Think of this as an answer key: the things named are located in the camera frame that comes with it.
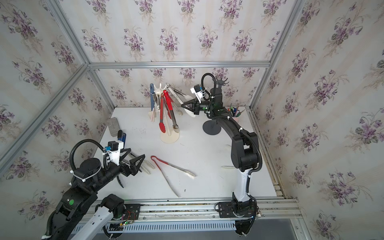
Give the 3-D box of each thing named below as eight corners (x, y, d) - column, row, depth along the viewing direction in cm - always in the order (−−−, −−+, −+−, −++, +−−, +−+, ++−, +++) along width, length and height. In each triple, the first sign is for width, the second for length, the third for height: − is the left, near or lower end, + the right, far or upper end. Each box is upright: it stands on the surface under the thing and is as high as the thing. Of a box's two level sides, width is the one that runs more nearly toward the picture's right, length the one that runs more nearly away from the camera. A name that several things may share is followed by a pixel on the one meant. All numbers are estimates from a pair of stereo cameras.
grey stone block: (112, 138, 103) (110, 135, 100) (108, 122, 113) (106, 119, 110) (122, 134, 105) (120, 132, 103) (117, 119, 115) (115, 116, 112)
